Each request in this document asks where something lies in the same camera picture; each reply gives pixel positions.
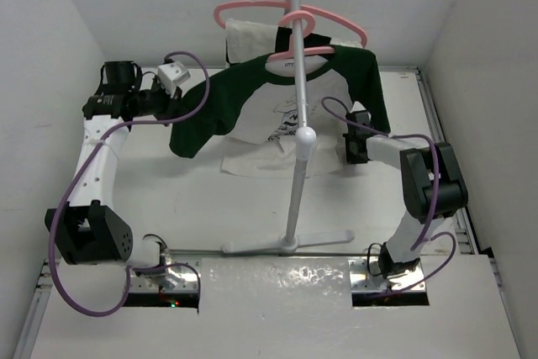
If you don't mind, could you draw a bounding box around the white and green t shirt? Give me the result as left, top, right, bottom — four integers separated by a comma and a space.
169, 45, 390, 158

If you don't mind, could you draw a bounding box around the pink plastic hanger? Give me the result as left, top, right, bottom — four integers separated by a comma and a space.
267, 10, 335, 62

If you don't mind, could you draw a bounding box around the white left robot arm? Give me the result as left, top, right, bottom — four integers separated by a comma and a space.
45, 61, 190, 268

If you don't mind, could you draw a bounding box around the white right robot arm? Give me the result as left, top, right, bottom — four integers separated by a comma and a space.
344, 110, 468, 278

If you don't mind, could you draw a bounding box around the pink hanger with towel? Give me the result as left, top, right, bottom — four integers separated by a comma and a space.
213, 0, 368, 48

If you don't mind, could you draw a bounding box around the grey clothes rack stand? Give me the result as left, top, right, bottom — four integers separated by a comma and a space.
222, 0, 354, 256

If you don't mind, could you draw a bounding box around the black white checkered towel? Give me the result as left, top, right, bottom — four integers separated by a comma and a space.
225, 19, 363, 71

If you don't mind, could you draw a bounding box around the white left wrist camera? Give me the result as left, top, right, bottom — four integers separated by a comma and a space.
156, 62, 191, 98

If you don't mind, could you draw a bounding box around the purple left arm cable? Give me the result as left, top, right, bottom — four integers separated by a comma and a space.
46, 50, 212, 318

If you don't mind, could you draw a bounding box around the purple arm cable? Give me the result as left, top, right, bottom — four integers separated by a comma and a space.
321, 96, 459, 295
46, 50, 212, 318

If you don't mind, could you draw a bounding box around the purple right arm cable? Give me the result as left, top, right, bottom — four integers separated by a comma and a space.
321, 96, 459, 295

